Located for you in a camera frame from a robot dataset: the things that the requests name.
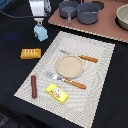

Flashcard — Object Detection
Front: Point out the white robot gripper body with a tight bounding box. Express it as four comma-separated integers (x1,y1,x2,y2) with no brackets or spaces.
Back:
29,0,51,21

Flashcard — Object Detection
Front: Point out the light blue toy milk carton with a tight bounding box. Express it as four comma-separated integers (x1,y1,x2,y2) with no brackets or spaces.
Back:
34,25,48,42

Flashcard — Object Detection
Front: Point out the orange toy bread loaf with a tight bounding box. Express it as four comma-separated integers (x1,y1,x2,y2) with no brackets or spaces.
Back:
20,48,41,59

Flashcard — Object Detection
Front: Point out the brown toy sausage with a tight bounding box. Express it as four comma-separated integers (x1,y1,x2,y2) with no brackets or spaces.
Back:
31,75,37,98

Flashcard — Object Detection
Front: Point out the grey toy saucepan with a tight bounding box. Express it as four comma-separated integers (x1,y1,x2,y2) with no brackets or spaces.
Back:
59,1,78,23

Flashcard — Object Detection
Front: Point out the grey toy pot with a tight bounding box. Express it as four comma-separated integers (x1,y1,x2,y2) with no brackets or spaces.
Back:
77,2,100,24

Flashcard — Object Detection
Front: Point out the round beige toy plate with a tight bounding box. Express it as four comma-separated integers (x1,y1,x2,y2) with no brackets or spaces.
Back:
56,55,84,78

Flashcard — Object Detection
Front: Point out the brown toy stove board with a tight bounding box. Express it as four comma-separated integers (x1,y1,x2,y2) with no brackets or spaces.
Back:
48,0,128,43

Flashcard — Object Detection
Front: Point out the beige bowl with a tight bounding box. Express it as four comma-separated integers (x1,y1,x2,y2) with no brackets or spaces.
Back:
116,4,128,30

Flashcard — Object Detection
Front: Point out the woven beige placemat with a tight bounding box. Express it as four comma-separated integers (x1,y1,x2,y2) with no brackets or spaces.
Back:
13,30,116,128

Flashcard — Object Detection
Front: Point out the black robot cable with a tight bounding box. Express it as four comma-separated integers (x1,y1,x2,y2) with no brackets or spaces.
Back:
0,9,34,20

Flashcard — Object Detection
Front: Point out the toy knife wooden handle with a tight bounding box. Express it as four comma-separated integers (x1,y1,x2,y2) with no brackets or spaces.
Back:
59,49,100,64

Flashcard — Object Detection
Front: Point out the toy fork wooden handle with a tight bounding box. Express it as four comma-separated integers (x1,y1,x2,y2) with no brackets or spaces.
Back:
44,71,87,90

